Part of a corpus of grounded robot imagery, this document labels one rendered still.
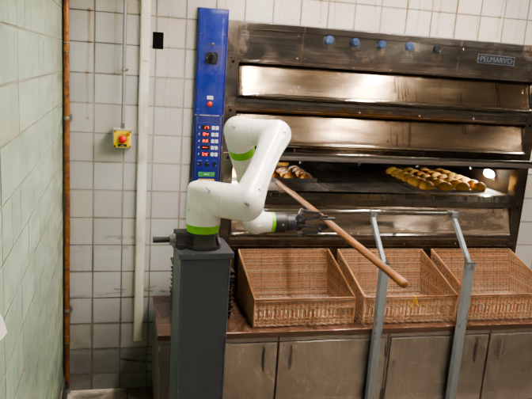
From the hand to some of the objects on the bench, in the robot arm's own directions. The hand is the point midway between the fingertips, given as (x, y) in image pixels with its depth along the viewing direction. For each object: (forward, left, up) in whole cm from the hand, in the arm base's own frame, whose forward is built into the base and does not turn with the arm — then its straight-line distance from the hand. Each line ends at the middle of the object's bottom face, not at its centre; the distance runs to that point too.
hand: (327, 222), depth 287 cm
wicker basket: (+61, +39, -61) cm, 95 cm away
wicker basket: (+2, +43, -61) cm, 75 cm away
